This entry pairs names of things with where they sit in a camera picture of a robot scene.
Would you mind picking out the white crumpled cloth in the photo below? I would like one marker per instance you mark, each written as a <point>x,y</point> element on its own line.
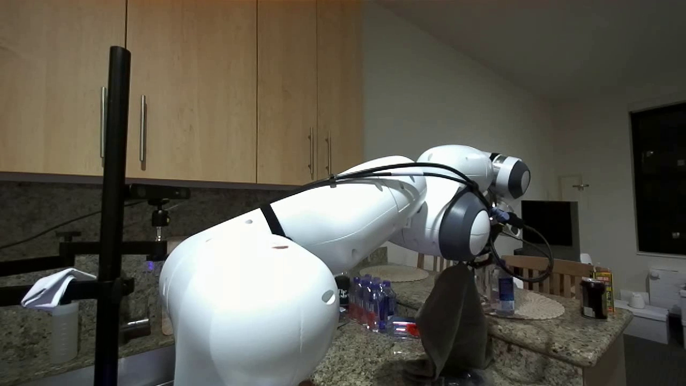
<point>53,285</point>

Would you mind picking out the grey towel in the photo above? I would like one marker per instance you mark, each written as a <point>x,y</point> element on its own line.
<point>453,321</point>

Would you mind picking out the yellow box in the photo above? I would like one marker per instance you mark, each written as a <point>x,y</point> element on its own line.
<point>607,290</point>

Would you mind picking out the small wall fixture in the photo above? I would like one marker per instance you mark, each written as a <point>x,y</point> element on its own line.
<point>573,183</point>

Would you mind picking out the flat screen television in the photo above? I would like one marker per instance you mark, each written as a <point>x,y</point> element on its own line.
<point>560,226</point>

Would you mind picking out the black camera stand pole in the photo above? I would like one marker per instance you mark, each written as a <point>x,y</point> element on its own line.
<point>111,214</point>

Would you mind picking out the clear water bottle blue label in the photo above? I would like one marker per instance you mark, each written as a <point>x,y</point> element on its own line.
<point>505,291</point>

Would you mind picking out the white furniture unit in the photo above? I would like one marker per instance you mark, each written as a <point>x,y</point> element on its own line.
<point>649,307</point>

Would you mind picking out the small white object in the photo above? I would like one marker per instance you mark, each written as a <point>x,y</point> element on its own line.
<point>585,258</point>

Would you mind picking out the small red object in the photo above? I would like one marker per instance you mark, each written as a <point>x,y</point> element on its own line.
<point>407,329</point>

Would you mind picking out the black stereo camera bar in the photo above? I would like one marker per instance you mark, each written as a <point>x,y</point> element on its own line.
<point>160,191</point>

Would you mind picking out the wooden dining chair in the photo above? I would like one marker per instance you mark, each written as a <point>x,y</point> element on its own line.
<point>568,275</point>
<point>436,264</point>

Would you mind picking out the light wooden wall cabinet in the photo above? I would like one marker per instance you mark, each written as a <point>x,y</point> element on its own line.
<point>214,86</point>

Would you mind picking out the dark drink can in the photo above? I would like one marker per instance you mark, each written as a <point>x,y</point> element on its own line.
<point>592,299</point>

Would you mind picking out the round beige placemat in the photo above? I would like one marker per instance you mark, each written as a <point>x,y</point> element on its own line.
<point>392,272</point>
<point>539,307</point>

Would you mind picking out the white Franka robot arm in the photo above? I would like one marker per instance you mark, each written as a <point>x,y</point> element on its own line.
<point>248,307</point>

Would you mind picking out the dark window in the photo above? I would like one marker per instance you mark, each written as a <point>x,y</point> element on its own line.
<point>660,177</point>

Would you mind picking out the stainless steel sink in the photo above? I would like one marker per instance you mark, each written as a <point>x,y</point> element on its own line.
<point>141,365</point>

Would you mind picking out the white plastic container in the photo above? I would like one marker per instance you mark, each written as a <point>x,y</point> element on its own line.
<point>60,333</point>

